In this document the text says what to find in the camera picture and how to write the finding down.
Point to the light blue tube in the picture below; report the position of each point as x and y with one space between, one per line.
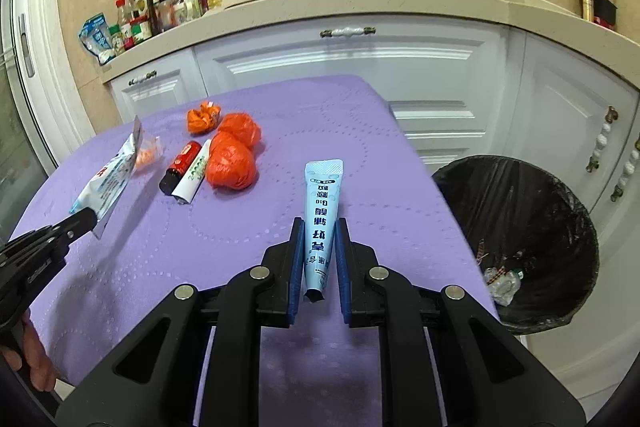
323 188

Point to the cabinet door handle left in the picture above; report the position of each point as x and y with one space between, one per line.
602 139

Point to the black trash bin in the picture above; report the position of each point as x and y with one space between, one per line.
531 221

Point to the clear orange dotted bag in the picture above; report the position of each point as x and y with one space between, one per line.
150 151

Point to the person's left hand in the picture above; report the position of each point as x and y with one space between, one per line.
41 369

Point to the white blue snack packet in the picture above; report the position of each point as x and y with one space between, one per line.
104 189

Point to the small drawer handle left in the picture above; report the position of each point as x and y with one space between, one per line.
142 78

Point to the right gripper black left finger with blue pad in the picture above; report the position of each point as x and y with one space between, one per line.
195 358

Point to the white drawer handle centre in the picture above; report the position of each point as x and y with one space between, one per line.
347 32

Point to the small orange wrapper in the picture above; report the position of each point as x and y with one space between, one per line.
203 119

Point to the blue white bag on counter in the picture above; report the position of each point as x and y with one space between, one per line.
95 38

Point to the cabinet door handle right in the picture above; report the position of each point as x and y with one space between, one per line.
627 173

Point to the red small bottle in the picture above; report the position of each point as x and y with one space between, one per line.
177 169

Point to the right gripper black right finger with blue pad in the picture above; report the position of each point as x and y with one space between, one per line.
445 360

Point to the large orange plastic bag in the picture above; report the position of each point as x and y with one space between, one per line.
231 162

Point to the red checkered ribbon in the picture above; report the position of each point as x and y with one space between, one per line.
490 266

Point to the cabinet door handle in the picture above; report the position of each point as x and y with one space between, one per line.
602 139
627 173

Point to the purple tablecloth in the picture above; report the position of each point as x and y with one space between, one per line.
319 372

